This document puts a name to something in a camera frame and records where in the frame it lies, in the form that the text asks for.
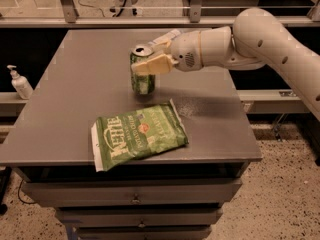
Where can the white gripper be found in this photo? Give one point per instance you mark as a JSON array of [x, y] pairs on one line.
[[185, 51]]

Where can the green soda can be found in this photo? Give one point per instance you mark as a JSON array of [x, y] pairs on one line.
[[141, 84]]

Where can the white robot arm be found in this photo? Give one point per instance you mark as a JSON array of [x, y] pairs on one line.
[[255, 39]]

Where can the green jalapeno chip bag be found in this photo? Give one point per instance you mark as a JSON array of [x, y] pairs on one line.
[[136, 135]]

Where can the clear plastic water bottle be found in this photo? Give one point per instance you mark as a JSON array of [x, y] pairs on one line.
[[168, 35]]

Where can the grey drawer cabinet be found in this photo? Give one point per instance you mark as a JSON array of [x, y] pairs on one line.
[[89, 78]]

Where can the white pump sanitizer bottle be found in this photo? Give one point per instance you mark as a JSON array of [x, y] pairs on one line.
[[20, 83]]

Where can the top drawer with knob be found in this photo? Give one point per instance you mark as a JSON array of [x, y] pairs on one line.
[[127, 193]]

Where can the drawer with knob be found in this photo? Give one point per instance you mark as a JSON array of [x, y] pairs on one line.
[[127, 193], [139, 217]]

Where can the middle drawer with knob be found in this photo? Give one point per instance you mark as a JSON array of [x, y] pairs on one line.
[[139, 217]]

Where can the bottom drawer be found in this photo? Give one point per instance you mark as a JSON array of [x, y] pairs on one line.
[[148, 233]]

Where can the metal railing frame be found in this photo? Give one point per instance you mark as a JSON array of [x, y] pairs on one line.
[[150, 13]]

